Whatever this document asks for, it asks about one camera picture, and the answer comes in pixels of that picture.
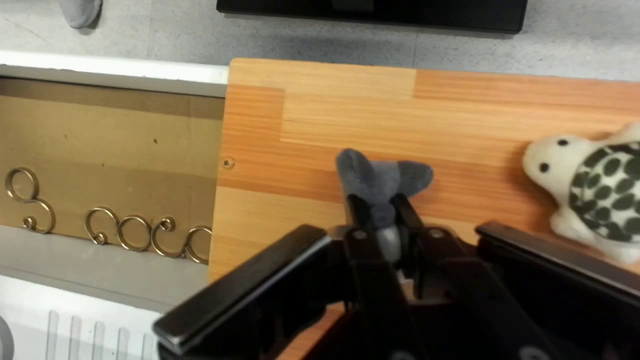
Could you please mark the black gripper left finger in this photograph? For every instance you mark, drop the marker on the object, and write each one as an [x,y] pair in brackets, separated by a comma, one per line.
[266,301]

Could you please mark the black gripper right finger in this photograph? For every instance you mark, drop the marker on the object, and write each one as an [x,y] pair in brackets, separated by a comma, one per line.
[547,301]

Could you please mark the grey plush toy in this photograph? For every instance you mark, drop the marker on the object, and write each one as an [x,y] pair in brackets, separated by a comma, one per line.
[381,181]

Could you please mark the white green spotted turtle toy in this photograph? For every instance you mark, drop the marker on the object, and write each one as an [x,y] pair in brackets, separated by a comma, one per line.
[601,192]

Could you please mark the brass s-hook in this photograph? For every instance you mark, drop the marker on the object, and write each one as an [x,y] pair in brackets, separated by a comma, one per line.
[119,231]
[37,201]
[185,240]

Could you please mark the white sink basin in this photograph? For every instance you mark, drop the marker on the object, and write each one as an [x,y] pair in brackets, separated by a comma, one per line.
[101,272]

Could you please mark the black rectangular bar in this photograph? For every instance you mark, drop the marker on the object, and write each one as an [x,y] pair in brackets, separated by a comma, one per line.
[372,12]

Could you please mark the grey round foot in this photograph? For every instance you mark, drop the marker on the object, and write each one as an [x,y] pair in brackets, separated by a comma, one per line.
[80,11]

